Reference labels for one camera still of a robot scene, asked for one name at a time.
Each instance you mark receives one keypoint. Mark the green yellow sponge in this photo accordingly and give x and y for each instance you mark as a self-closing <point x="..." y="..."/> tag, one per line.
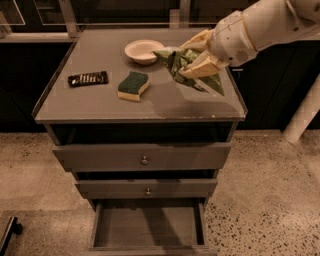
<point x="133" y="86"/>

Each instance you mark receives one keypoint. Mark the grey drawer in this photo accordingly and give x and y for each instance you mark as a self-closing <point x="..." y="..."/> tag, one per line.
<point x="142" y="157"/>
<point x="149" y="227"/>
<point x="146" y="188"/>

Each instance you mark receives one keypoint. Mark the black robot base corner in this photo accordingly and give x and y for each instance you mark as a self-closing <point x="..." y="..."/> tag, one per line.
<point x="13" y="227"/>

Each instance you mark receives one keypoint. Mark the bottom grey drawer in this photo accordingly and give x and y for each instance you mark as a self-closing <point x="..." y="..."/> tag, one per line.
<point x="149" y="227"/>

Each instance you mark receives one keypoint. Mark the grey drawer cabinet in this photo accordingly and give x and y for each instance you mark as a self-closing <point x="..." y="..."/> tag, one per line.
<point x="167" y="113"/>

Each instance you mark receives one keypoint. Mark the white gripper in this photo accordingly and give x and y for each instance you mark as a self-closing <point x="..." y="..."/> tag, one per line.
<point x="230" y="41"/>

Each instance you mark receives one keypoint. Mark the metal window frame rail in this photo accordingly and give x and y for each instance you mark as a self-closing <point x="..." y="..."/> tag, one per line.
<point x="47" y="19"/>

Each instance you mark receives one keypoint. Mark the top grey drawer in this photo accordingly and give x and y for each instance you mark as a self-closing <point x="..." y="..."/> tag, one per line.
<point x="142" y="157"/>

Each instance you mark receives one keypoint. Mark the green jalapeno chip bag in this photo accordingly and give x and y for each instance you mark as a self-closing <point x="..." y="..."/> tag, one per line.
<point x="174" y="59"/>

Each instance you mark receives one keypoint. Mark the middle grey drawer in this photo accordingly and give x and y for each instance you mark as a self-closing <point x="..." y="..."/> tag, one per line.
<point x="146" y="188"/>

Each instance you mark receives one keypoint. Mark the black candy bar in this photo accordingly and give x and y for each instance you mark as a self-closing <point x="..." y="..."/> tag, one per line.
<point x="88" y="79"/>

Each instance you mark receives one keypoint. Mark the white paper bowl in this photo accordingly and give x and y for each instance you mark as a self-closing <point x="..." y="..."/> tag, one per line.
<point x="142" y="51"/>

